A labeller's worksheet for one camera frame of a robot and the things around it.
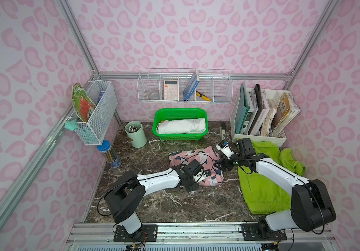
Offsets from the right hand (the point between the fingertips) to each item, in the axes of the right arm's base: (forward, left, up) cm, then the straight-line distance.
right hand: (218, 159), depth 87 cm
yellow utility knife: (+35, +7, +15) cm, 39 cm away
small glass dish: (+31, +38, +20) cm, 53 cm away
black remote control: (+26, -7, -8) cm, 28 cm away
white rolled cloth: (+23, +15, +2) cm, 28 cm away
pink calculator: (+36, +28, +21) cm, 50 cm away
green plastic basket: (+42, +24, -5) cm, 48 cm away
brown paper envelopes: (+25, -41, +11) cm, 49 cm away
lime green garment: (-17, -23, -9) cm, 30 cm away
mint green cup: (+15, +49, +8) cm, 51 cm away
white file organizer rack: (+20, -23, +14) cm, 34 cm away
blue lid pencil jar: (0, +60, +5) cm, 60 cm away
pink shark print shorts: (+4, +5, -8) cm, 10 cm away
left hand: (-8, +14, -7) cm, 17 cm away
